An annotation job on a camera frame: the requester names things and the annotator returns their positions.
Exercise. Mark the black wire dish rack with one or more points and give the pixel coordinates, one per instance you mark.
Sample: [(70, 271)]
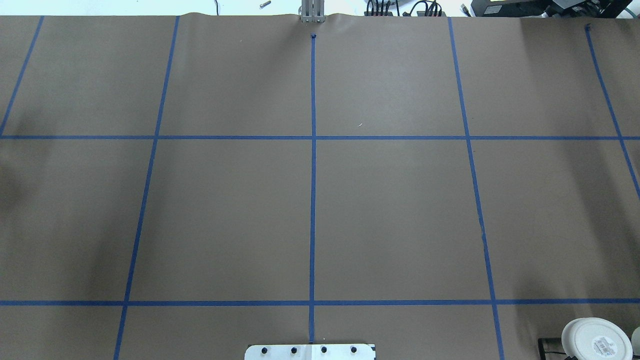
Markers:
[(550, 348)]

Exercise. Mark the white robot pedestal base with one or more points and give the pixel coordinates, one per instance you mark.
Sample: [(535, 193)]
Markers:
[(335, 351)]

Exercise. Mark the white stacked bowls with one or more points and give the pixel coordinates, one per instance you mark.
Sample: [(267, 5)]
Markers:
[(594, 338)]

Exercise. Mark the black power strip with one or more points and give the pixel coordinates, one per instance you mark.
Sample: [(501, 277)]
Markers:
[(404, 8)]

